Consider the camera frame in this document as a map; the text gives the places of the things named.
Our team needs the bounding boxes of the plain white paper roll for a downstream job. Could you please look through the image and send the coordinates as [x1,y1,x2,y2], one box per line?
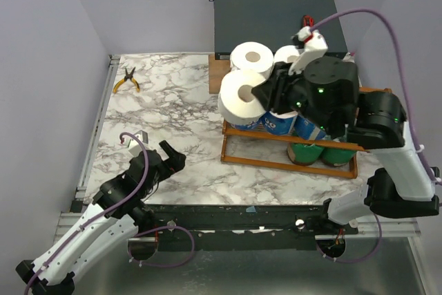
[218,70,266,124]

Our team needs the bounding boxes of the blue object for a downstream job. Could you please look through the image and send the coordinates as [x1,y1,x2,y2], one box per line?
[231,118,261,131]

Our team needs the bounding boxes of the blue paper roll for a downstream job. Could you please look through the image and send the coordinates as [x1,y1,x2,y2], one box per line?
[294,115,326,140]

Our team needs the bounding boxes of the white red-dotted paper roll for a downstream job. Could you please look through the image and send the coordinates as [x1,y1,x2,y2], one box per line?
[230,41,274,78]

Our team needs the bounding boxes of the orange wooden shelf rack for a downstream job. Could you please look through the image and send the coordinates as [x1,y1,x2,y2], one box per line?
[220,86,394,180]

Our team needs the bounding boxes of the small green object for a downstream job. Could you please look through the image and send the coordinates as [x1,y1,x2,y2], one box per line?
[287,143,324,166]

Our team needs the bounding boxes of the green paper roll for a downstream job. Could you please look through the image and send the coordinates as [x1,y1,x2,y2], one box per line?
[320,148,356,167]

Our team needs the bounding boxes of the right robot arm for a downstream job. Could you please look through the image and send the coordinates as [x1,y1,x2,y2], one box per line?
[251,57,439,234]

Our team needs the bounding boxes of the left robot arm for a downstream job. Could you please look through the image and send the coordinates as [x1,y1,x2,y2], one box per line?
[15,140,186,294]

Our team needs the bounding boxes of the brown wooden board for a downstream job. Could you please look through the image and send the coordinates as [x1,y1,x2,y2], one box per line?
[208,54,231,94]

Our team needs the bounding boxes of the red black utility knife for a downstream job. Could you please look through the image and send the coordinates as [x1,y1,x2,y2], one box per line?
[302,15,315,27]

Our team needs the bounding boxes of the black yellow pliers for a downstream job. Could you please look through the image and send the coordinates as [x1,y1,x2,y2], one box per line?
[113,68,140,94]

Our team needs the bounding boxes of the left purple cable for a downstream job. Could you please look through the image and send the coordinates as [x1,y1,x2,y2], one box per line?
[23,131,196,295]

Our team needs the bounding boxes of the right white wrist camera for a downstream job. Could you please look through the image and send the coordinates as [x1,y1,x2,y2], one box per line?
[288,26,328,75]

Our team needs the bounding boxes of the dark grey rack-mount device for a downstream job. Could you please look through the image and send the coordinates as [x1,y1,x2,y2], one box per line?
[209,0,337,60]

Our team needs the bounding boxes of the aluminium frame rail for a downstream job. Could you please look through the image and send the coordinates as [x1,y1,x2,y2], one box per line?
[39,55,122,295]

